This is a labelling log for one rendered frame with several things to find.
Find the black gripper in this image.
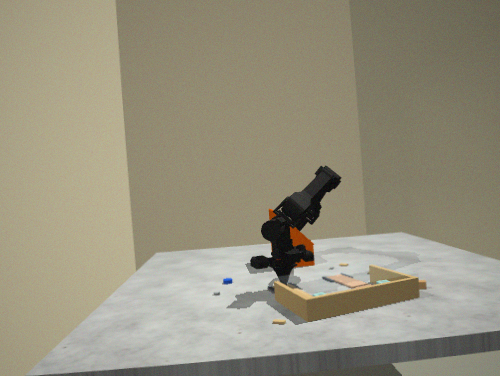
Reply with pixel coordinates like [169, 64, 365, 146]
[250, 236, 314, 277]

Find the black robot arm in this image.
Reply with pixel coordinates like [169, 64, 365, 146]
[261, 166, 341, 264]

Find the tan u-shaped wooden wall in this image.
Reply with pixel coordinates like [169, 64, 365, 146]
[274, 260, 420, 322]

